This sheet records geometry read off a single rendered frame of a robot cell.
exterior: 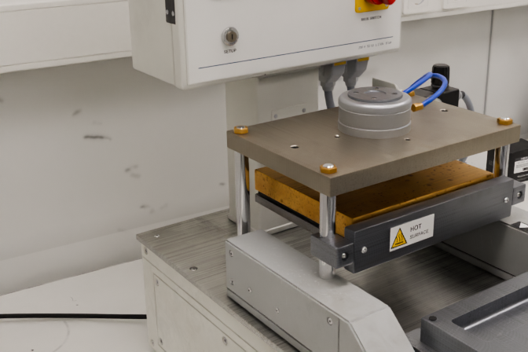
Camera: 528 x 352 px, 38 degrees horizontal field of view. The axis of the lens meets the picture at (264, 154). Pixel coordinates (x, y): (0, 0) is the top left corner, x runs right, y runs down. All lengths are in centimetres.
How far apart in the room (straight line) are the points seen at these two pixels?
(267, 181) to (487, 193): 24
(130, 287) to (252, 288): 49
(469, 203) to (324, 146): 17
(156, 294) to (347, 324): 40
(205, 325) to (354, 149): 29
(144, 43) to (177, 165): 48
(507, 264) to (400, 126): 21
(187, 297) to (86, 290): 37
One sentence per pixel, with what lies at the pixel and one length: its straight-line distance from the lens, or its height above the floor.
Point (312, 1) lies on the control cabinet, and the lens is 93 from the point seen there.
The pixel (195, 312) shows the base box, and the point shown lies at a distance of 95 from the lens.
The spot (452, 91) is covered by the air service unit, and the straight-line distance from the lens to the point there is 111.
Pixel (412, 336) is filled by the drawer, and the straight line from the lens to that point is 74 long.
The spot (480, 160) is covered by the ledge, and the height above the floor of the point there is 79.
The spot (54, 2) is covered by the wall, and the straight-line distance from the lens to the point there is 118.
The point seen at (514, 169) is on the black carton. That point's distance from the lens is 159.
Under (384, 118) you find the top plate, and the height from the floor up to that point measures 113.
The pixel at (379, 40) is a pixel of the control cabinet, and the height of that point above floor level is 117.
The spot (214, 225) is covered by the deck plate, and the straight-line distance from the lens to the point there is 105.
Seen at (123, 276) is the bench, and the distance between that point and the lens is 132.
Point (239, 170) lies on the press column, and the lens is 85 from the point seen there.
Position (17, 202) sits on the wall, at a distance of 129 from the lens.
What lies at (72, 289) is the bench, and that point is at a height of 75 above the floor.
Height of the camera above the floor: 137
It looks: 19 degrees down
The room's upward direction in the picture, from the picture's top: 1 degrees counter-clockwise
